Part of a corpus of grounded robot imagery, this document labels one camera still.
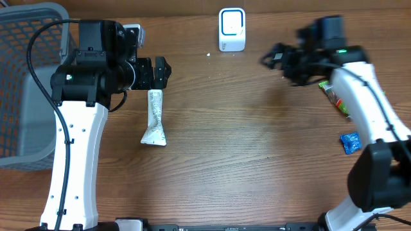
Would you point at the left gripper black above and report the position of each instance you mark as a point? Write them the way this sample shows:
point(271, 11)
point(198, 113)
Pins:
point(148, 81)

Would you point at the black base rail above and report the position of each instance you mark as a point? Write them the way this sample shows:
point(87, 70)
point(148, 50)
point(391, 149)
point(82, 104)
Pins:
point(304, 226)

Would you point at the blue snack wrapper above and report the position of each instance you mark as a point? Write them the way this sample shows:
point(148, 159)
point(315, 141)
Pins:
point(351, 142)

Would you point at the grey plastic basket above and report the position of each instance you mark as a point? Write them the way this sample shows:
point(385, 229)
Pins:
point(28, 127)

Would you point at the green snack bag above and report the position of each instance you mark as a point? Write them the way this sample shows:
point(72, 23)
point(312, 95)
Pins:
point(327, 88)

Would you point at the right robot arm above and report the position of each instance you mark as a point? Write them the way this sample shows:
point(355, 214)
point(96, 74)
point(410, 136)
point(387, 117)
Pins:
point(379, 181)

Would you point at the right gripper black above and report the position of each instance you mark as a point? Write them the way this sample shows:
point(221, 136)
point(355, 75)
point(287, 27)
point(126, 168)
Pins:
point(284, 63)

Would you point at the white barcode scanner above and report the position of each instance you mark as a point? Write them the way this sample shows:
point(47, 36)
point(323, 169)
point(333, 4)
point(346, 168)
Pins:
point(231, 29)

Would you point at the white tube with gold cap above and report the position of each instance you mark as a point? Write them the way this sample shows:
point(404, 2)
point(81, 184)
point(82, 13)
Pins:
point(154, 134)

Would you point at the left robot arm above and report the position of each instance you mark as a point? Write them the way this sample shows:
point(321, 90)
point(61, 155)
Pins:
point(106, 63)

